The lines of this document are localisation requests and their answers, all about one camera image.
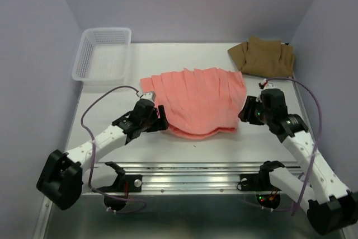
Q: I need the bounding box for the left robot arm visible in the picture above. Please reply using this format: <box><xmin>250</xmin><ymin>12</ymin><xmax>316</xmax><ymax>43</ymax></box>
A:
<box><xmin>36</xmin><ymin>97</ymin><xmax>169</xmax><ymax>210</ymax></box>

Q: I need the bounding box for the white perforated plastic basket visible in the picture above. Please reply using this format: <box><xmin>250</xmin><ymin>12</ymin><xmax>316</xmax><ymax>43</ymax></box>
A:
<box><xmin>72</xmin><ymin>27</ymin><xmax>131</xmax><ymax>85</ymax></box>

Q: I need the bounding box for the aluminium mounting rail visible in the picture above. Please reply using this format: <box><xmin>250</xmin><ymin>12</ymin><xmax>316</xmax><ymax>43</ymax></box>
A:
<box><xmin>82</xmin><ymin>161</ymin><xmax>303</xmax><ymax>196</ymax></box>

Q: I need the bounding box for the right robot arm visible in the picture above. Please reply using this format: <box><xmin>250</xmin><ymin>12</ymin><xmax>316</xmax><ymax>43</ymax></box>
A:
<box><xmin>238</xmin><ymin>88</ymin><xmax>357</xmax><ymax>235</ymax></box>

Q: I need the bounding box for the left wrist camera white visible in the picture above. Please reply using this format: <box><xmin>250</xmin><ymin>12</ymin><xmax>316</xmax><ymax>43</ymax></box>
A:
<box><xmin>140</xmin><ymin>91</ymin><xmax>156</xmax><ymax>103</ymax></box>

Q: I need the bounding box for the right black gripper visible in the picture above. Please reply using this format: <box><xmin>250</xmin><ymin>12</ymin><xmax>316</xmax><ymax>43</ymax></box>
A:
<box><xmin>237</xmin><ymin>95</ymin><xmax>272</xmax><ymax>125</ymax></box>

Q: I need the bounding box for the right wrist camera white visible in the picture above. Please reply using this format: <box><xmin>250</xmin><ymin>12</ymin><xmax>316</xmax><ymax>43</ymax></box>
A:
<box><xmin>258</xmin><ymin>79</ymin><xmax>275</xmax><ymax>90</ymax></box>

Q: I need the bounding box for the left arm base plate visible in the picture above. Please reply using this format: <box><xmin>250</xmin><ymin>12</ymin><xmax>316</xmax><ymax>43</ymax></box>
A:
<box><xmin>105</xmin><ymin>174</ymin><xmax>143</xmax><ymax>193</ymax></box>

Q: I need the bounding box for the tan brown skirt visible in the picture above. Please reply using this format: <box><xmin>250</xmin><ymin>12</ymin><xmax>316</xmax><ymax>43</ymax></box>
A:
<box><xmin>228</xmin><ymin>36</ymin><xmax>295</xmax><ymax>78</ymax></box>

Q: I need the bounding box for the pink skirt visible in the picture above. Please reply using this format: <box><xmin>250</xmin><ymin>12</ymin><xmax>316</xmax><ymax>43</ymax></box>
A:
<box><xmin>140</xmin><ymin>68</ymin><xmax>247</xmax><ymax>140</ymax></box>

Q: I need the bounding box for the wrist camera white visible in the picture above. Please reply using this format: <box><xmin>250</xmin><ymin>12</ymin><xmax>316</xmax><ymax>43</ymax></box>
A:
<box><xmin>140</xmin><ymin>91</ymin><xmax>156</xmax><ymax>103</ymax></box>
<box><xmin>258</xmin><ymin>79</ymin><xmax>275</xmax><ymax>90</ymax></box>

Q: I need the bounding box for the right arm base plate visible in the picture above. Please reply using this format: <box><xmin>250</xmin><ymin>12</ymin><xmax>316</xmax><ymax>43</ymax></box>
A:
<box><xmin>237</xmin><ymin>174</ymin><xmax>264</xmax><ymax>192</ymax></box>

